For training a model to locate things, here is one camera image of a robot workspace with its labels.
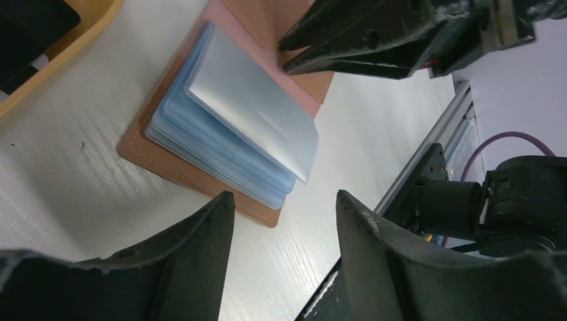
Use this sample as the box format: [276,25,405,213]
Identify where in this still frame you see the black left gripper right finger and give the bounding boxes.
[336,190,566,320]

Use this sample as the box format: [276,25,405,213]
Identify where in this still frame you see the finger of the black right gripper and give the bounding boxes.
[283,26,483,80]

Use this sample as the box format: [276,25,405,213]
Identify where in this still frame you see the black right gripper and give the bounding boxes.
[279,1,566,78]

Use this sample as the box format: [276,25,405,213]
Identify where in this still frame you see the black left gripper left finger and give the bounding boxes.
[1,191,235,320]

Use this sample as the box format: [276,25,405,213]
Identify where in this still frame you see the aluminium frame rail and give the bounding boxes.
[296,81,474,320]

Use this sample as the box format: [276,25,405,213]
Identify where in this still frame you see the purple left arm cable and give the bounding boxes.
[441,130,557,249]

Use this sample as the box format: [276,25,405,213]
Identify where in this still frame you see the tan oval card tray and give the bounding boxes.
[1,0,124,119]

